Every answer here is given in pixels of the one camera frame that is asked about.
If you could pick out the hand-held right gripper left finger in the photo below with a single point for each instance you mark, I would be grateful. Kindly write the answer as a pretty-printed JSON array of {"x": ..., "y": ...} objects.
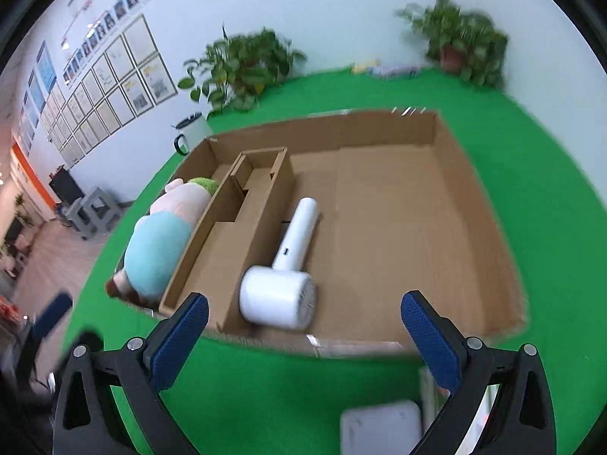
[{"x": 182, "y": 336}]

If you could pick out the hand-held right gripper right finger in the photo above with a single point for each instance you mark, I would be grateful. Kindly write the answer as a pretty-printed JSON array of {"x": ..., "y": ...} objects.
[{"x": 429, "y": 339}]

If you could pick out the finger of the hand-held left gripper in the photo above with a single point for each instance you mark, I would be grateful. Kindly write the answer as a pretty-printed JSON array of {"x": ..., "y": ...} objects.
[{"x": 53, "y": 313}]

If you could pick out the plush pig toy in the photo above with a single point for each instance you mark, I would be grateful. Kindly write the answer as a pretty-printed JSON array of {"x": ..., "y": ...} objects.
[{"x": 156, "y": 246}]

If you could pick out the white hair dryer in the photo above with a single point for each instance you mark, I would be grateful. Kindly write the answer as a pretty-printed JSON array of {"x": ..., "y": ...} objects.
[{"x": 275, "y": 294}]

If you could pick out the large cardboard box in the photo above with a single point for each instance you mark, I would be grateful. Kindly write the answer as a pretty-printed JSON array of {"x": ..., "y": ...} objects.
[{"x": 403, "y": 227}]

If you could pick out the long brown cardboard box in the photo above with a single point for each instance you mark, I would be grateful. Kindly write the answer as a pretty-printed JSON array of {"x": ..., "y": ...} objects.
[{"x": 265, "y": 208}]

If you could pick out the grey plastic stool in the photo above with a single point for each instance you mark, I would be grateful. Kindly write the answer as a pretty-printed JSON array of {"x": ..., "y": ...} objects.
[
  {"x": 73, "y": 213},
  {"x": 99, "y": 211}
]

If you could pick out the white rounded box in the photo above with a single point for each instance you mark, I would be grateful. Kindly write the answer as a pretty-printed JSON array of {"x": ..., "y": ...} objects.
[{"x": 379, "y": 429}]

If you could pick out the green tablecloth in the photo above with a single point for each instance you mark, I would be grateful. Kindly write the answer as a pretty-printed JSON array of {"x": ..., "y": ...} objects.
[{"x": 284, "y": 388}]

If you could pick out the black cabinet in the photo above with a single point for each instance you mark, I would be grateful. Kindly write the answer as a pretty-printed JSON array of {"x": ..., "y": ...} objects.
[{"x": 66, "y": 185}]

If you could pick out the leafy potted plant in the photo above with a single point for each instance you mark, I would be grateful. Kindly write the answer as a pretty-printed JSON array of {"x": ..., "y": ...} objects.
[{"x": 237, "y": 66}]

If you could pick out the yellow packet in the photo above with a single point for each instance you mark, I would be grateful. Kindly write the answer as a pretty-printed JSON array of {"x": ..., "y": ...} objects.
[{"x": 365, "y": 66}]

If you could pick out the potted plant in terracotta pot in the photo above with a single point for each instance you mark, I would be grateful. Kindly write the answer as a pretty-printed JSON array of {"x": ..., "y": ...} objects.
[{"x": 455, "y": 28}]

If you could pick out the row of portrait photos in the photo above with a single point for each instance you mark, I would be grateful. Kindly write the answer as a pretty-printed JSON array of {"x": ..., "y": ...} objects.
[{"x": 121, "y": 9}]

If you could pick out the blue wall poster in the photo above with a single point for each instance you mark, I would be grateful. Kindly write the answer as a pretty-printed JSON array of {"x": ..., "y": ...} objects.
[
  {"x": 35, "y": 89},
  {"x": 46, "y": 66}
]

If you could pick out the wall of framed certificates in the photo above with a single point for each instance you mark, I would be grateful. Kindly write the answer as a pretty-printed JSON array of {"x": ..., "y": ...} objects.
[{"x": 118, "y": 85}]

